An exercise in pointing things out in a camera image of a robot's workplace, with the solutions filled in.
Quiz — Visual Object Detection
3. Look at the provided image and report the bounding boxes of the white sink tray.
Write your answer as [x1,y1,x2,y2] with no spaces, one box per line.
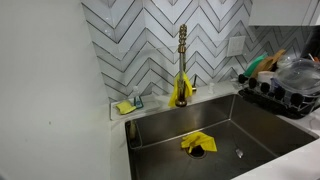
[109,94,172,122]

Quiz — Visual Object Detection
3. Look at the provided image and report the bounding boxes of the clear soap bottle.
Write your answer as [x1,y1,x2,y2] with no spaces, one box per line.
[131,85,145,110]

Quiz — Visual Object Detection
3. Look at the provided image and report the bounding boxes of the yellow cloth draped over faucet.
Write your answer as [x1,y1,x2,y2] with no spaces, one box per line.
[167,71,194,108]

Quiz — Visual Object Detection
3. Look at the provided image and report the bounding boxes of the gold spring kitchen faucet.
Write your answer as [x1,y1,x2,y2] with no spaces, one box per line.
[174,23,198,109]

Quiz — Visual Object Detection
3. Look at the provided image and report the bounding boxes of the yellow kitchen sponge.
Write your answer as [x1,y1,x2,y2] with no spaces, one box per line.
[114,100,137,116]

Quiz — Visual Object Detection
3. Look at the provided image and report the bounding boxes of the metal sink caddy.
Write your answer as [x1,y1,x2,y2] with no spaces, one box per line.
[127,119,143,150]

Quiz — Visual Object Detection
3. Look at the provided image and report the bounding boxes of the small white dispenser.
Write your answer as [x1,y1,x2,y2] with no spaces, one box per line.
[207,82,216,95]

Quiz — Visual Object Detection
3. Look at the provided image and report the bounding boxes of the crumpled yellow cloth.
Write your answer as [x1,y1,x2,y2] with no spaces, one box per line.
[180,131,218,155]

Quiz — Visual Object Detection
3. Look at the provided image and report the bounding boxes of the stainless steel sink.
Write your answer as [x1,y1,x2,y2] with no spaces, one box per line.
[124,93,318,180]

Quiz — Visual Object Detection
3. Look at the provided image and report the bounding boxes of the black sink drain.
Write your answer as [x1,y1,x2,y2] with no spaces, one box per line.
[185,144,208,160]

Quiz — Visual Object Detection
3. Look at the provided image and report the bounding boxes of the small clear glass piece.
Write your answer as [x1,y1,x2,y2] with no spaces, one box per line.
[234,147,245,160]

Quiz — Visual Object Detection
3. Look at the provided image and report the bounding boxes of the round wooden lid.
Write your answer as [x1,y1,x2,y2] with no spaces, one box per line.
[250,56,275,80]
[266,48,287,72]

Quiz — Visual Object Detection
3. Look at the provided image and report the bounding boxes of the white bowl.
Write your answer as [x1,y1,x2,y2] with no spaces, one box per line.
[256,70,278,85]

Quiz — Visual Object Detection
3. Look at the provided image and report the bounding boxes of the metal dish rack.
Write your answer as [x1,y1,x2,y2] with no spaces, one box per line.
[237,73,320,120]

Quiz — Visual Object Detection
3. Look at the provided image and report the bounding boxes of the clear plastic container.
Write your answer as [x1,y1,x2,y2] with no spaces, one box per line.
[273,57,320,97]

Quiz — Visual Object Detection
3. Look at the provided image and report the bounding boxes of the white upper cabinet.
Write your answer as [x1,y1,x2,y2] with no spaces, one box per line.
[247,0,320,27]

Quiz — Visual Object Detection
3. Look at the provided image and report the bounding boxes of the orange spatula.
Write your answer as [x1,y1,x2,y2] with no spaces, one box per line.
[307,52,320,63]

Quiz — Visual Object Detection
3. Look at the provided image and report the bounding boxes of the white wall outlet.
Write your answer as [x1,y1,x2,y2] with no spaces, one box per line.
[226,35,247,58]

